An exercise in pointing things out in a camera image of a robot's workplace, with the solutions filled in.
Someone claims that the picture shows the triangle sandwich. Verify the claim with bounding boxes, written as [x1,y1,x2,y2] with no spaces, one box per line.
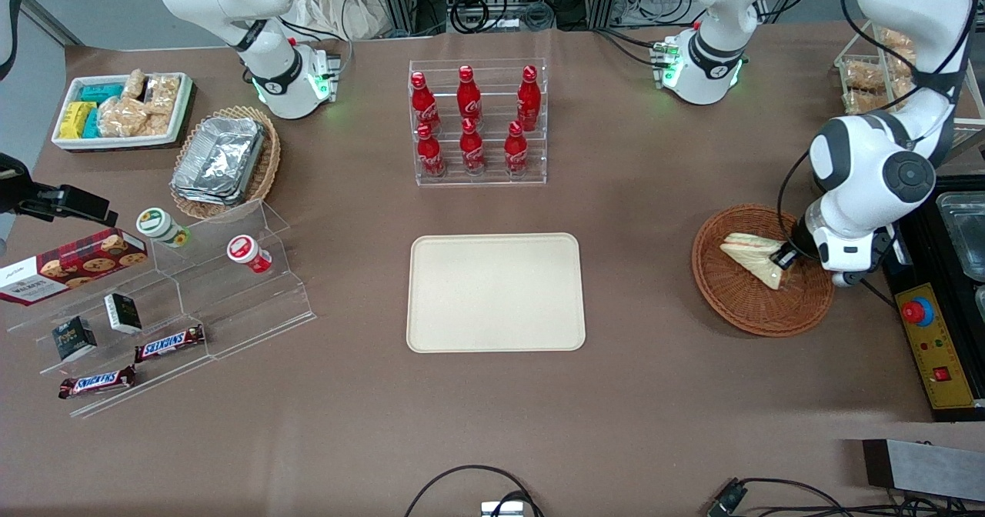
[720,232,797,292]

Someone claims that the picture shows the round brown wicker basket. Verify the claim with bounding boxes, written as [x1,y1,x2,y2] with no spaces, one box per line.
[691,204,836,339]

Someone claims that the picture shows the oval tan wicker basket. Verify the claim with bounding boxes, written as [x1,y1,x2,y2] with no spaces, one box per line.
[171,105,282,222]

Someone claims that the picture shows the cream plastic tray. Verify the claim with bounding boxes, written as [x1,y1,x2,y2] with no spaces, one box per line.
[406,232,587,354]

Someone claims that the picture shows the white rectangular snack bin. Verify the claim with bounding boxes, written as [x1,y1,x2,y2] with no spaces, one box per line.
[52,72,193,152]

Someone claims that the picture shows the red tartan cookie box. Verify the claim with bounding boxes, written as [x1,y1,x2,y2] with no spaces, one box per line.
[0,228,149,306]

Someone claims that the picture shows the black sealing machine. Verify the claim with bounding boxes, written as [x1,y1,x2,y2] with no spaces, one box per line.
[877,175,985,423]

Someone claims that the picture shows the yellow snack packet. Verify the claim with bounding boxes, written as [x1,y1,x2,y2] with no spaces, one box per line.
[60,102,97,139]

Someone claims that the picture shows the green lid yogurt cup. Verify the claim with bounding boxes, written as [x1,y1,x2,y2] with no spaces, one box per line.
[136,208,191,248]

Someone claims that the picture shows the small black white box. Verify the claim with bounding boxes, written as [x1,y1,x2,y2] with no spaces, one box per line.
[104,292,143,335]

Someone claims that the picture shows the yellow control panel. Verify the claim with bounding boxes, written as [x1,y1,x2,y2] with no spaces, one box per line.
[895,282,978,410]

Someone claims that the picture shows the stack of foil containers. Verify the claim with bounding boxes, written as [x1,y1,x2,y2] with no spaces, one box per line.
[171,117,266,206]

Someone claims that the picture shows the grey metal lever bar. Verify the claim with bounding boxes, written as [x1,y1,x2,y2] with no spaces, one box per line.
[935,128,985,172]

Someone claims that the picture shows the Snickers chocolate bar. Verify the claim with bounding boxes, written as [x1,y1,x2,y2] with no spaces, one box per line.
[58,365,137,400]
[135,325,206,364]

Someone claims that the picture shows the red lid yogurt cup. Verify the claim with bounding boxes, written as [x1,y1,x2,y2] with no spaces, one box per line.
[227,235,272,274]

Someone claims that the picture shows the clear acrylic stepped stand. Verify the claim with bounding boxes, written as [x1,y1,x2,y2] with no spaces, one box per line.
[6,200,316,419]

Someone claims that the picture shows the grey flat block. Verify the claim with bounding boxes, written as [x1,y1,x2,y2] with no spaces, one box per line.
[862,439,985,502]

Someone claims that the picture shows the black connector plug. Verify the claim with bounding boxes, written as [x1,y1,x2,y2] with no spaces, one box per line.
[708,479,749,517]

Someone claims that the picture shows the red cola aluminium bottle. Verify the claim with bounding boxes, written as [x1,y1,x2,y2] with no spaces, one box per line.
[416,123,446,178]
[410,72,441,133]
[460,118,486,175]
[517,65,542,132]
[457,65,482,122]
[504,121,529,177]

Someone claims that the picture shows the clear acrylic bottle rack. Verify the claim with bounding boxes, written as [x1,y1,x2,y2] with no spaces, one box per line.
[408,59,549,187]

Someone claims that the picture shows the beige cloth bag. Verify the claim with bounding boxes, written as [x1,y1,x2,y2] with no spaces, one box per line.
[291,0,393,41]

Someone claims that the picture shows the black power cable with plug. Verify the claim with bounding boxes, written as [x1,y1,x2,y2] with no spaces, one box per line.
[858,275,898,308]

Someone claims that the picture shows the white wire basket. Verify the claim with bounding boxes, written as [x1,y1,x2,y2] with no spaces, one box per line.
[835,21,985,154]

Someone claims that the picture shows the long black cable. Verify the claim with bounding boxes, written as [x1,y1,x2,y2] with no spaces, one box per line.
[739,476,985,517]

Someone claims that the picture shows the black looped cable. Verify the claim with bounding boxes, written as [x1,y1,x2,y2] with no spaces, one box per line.
[404,465,543,517]

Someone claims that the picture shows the coiled black cable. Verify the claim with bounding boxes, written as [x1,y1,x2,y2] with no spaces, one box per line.
[450,0,555,35]

